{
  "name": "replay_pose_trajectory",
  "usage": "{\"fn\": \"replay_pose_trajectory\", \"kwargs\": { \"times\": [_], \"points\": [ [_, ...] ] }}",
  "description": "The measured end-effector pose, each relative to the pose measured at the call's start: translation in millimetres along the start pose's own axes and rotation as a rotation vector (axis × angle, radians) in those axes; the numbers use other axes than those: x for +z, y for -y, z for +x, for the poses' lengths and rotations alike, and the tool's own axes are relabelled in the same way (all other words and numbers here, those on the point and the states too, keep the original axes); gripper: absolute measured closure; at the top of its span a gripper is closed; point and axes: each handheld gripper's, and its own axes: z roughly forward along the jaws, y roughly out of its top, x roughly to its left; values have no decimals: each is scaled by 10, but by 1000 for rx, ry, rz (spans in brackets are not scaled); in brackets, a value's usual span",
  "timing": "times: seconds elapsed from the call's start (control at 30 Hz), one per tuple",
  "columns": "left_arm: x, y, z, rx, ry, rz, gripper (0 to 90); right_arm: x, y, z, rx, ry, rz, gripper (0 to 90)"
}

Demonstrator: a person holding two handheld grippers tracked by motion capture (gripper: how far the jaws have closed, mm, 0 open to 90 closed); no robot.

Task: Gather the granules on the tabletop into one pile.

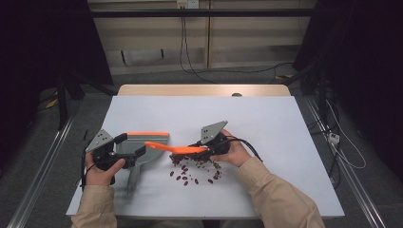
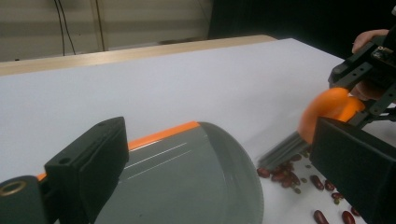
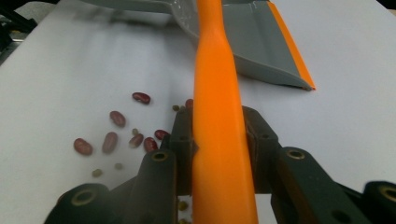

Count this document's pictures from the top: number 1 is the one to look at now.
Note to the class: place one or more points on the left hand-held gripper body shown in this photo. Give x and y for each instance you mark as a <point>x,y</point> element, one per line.
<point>99,141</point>

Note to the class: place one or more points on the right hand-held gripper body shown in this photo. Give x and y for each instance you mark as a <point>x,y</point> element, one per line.
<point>210,131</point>

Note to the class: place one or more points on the small green beans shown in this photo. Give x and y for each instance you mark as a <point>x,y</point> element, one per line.
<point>199,164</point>

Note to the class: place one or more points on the grey dustpan with orange edge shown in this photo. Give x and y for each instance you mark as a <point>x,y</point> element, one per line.
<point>158,139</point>

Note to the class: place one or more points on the orange brush with grey bristles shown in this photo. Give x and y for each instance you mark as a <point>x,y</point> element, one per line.
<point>171,148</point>

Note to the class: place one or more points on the red kidney beans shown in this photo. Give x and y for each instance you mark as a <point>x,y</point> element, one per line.
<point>185,183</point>

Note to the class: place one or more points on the person's right hand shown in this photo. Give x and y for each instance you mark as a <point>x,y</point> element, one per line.
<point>236,153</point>

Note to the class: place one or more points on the person's left hand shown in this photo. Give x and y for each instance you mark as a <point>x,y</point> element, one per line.
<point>101,177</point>

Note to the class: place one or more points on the dark table grommet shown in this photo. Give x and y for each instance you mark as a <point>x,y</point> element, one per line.
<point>236,94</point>

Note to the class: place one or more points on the wooden table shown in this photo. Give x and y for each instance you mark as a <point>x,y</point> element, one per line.
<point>190,90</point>

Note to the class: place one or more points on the black metal stand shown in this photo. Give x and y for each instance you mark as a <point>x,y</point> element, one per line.
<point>62,104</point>
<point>321,91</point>

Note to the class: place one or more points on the yellow floor tape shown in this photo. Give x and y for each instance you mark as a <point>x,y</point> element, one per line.
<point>52,103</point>
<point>283,77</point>

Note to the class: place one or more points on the white power strip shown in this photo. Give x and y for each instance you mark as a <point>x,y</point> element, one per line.
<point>333,138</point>

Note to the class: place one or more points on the aluminium floor rail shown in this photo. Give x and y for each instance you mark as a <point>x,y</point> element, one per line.
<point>348,171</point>
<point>44,171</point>

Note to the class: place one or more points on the white wall outlet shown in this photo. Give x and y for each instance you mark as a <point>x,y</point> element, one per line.
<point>187,3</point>

